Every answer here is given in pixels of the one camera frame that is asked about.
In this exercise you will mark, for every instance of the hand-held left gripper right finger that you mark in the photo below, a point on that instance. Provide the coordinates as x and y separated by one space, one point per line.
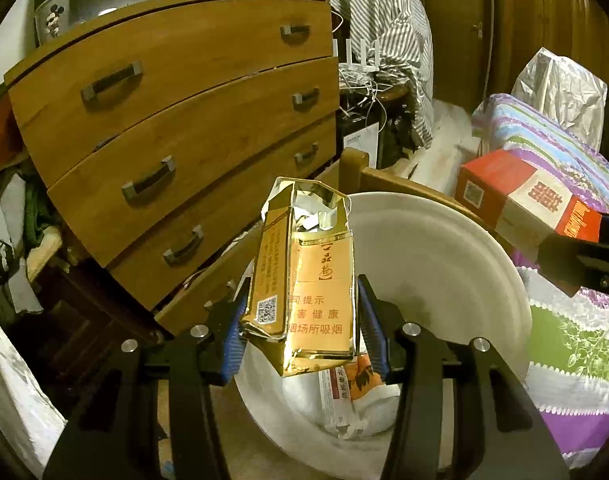
374 330

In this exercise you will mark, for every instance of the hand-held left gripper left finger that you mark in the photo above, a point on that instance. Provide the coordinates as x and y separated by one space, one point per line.
233 345

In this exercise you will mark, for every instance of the white packet with orange print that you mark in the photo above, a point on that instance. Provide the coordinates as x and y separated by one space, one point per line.
357 400

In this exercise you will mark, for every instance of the gold cigarette box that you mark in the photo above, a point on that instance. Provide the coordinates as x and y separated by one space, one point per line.
314 285

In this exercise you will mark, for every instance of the white plastic bucket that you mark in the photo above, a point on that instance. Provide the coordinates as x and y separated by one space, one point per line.
434 260

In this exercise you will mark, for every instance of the red and white carton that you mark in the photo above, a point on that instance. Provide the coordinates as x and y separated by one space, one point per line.
514 195

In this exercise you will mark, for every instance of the striped floral bedsheet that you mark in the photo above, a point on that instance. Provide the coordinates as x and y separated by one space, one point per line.
574 350

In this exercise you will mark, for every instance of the silver foil bag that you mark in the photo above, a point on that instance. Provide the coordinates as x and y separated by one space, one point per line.
559 90

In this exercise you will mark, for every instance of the white cardboard box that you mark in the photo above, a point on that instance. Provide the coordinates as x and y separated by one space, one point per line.
360 142

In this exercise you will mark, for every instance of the wooden chest of drawers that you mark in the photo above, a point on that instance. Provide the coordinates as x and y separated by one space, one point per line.
184 135

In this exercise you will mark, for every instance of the white patterned cloth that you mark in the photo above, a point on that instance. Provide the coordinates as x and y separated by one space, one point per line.
14 390

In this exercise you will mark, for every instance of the brown wooden wardrobe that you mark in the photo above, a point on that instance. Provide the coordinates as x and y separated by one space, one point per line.
554 5

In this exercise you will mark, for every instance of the brown wooden door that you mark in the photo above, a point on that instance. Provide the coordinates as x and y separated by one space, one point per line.
454 25

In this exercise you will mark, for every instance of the pile of clothes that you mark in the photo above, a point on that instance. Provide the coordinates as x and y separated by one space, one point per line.
19 200

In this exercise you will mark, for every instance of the white router with antennas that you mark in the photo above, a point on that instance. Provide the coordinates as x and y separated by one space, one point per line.
359 57

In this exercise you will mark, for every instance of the grey striped shirt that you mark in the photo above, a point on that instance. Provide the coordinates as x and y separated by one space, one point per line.
384 25

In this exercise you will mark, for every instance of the cartoon mouse cup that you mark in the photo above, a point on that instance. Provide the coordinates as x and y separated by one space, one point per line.
52 17

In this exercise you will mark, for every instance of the wooden bed frame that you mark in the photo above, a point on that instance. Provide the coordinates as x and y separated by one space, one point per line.
384 180

